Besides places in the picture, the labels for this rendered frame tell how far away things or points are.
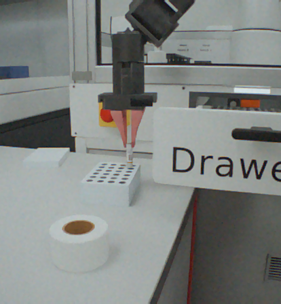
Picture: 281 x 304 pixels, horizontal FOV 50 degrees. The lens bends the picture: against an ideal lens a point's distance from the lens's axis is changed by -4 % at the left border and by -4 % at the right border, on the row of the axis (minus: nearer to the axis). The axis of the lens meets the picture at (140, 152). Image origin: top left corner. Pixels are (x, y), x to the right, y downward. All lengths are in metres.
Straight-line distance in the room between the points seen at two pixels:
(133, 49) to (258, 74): 0.33
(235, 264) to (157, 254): 0.54
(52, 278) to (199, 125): 0.26
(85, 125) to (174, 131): 0.46
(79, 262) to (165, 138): 0.20
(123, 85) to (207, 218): 0.46
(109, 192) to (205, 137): 0.19
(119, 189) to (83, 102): 0.39
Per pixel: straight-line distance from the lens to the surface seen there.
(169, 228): 0.46
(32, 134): 1.35
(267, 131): 0.39
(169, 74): 0.78
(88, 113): 0.86
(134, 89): 0.55
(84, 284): 0.36
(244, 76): 0.76
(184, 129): 0.43
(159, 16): 0.55
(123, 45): 0.55
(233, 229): 0.87
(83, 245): 0.36
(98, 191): 0.53
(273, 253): 0.91
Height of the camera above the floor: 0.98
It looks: 15 degrees down
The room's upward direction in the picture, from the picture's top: straight up
